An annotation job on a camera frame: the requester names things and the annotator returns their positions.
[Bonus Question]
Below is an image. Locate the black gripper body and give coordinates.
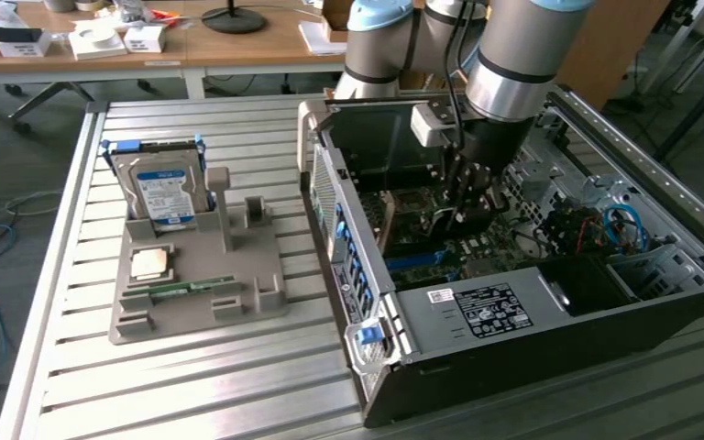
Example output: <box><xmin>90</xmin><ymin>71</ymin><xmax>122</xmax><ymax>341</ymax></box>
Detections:
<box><xmin>447</xmin><ymin>114</ymin><xmax>537</xmax><ymax>193</ymax></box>

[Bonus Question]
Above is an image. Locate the blue expansion slot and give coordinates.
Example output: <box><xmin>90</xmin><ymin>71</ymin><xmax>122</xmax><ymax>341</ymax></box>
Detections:
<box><xmin>387</xmin><ymin>250</ymin><xmax>451</xmax><ymax>272</ymax></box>

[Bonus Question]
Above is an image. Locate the white booklet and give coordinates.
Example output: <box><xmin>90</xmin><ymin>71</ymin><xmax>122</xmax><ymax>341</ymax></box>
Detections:
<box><xmin>299</xmin><ymin>20</ymin><xmax>348</xmax><ymax>57</ymax></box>

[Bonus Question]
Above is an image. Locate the grey power supply unit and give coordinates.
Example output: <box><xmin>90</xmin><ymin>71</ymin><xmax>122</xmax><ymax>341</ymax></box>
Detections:
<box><xmin>395</xmin><ymin>268</ymin><xmax>573</xmax><ymax>355</ymax></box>

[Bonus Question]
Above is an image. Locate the brown cardboard box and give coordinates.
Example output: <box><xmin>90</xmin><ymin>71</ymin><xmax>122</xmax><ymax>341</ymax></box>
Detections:
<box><xmin>320</xmin><ymin>0</ymin><xmax>353</xmax><ymax>31</ymax></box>

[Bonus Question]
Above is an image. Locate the blue case latch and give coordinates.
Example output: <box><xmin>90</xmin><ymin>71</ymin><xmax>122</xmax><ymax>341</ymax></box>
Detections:
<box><xmin>355</xmin><ymin>323</ymin><xmax>385</xmax><ymax>346</ymax></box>

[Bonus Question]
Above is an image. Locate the wooden desk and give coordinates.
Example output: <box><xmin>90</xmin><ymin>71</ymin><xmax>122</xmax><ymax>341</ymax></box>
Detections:
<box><xmin>0</xmin><ymin>0</ymin><xmax>357</xmax><ymax>134</ymax></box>

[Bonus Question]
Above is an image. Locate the black round lamp base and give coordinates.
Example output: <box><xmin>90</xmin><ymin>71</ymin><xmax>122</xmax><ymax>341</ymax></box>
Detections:
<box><xmin>200</xmin><ymin>0</ymin><xmax>268</xmax><ymax>35</ymax></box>

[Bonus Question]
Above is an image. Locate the open black PC case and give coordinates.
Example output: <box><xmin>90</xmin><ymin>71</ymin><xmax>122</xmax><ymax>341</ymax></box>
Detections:
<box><xmin>296</xmin><ymin>84</ymin><xmax>704</xmax><ymax>430</ymax></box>

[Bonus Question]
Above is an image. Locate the hard disk in blue caddy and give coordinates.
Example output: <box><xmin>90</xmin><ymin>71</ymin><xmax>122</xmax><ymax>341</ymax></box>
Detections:
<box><xmin>100</xmin><ymin>135</ymin><xmax>210</xmax><ymax>226</ymax></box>

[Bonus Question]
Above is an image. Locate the grey plastic parts rack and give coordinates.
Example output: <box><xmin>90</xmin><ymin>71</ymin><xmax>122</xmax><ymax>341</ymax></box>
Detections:
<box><xmin>109</xmin><ymin>167</ymin><xmax>292</xmax><ymax>346</ymax></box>

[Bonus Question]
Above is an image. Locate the green RAM stick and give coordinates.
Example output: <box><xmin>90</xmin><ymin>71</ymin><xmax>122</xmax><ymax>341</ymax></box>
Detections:
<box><xmin>122</xmin><ymin>274</ymin><xmax>237</xmax><ymax>297</ymax></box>

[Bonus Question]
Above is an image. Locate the small white box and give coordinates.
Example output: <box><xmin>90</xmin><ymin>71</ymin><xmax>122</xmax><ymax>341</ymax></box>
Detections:
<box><xmin>124</xmin><ymin>25</ymin><xmax>168</xmax><ymax>54</ymax></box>

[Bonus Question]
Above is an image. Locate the silver CPU chip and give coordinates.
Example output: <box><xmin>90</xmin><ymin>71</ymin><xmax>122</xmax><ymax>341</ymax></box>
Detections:
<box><xmin>129</xmin><ymin>249</ymin><xmax>173</xmax><ymax>280</ymax></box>

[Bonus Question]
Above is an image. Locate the white box with tape roll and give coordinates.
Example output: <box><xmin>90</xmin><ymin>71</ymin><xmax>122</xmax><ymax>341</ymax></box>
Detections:
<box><xmin>68</xmin><ymin>25</ymin><xmax>128</xmax><ymax>61</ymax></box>

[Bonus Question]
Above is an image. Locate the white box with black lid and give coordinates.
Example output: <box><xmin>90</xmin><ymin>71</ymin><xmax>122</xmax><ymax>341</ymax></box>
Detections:
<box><xmin>0</xmin><ymin>27</ymin><xmax>53</xmax><ymax>59</ymax></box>

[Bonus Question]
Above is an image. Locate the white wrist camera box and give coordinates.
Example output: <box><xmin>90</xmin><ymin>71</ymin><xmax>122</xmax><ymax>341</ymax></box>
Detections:
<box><xmin>411</xmin><ymin>104</ymin><xmax>461</xmax><ymax>149</ymax></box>

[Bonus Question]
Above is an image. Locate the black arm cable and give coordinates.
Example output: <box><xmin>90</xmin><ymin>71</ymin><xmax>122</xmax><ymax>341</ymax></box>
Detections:
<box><xmin>441</xmin><ymin>0</ymin><xmax>481</xmax><ymax>160</ymax></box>

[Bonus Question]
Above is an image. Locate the red internal wire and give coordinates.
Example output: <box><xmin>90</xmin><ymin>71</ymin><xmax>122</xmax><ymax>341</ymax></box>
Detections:
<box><xmin>575</xmin><ymin>215</ymin><xmax>604</xmax><ymax>254</ymax></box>

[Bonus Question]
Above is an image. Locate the blue disk wire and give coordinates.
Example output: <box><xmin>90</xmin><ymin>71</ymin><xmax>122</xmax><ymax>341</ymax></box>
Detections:
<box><xmin>601</xmin><ymin>203</ymin><xmax>653</xmax><ymax>254</ymax></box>

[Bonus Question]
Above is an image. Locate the grey floor cable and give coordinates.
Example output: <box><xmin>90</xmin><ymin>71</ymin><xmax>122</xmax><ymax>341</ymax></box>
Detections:
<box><xmin>0</xmin><ymin>190</ymin><xmax>64</xmax><ymax>217</ymax></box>

